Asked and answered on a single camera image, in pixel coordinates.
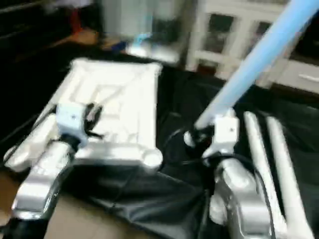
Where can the white glass-door cabinet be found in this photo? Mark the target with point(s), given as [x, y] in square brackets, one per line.
[234, 35]

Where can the blue plastic tool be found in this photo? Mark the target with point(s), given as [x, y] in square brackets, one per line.
[142, 41]

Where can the white drawer unit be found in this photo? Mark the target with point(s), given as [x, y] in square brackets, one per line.
[304, 77]

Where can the white plastic table top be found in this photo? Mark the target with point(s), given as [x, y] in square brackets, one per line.
[119, 99]

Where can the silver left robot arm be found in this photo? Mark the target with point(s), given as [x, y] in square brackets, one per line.
[45, 174]

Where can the white plastic table leg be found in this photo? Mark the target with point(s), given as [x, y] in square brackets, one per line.
[254, 59]
[261, 164]
[289, 174]

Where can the black work mat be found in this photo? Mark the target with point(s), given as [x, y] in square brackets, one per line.
[174, 109]

